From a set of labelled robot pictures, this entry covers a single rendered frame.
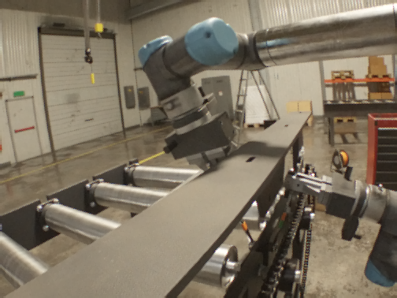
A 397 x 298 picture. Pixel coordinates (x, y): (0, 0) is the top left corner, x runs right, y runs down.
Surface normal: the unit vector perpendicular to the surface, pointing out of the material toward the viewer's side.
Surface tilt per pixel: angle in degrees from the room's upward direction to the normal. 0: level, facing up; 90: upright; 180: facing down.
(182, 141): 104
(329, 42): 110
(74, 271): 0
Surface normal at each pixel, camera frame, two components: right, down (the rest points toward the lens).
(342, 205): -0.47, 0.19
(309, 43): -0.63, 0.55
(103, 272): -0.11, -0.97
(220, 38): 0.66, -0.11
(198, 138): -0.43, 0.46
